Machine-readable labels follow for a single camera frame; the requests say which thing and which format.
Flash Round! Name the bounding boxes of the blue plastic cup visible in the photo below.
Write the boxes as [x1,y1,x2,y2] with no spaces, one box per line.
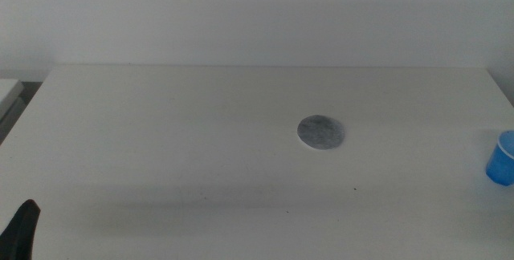
[485,130,514,188]

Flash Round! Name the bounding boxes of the round grey cup mat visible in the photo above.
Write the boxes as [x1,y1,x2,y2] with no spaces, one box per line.
[296,114,346,151]

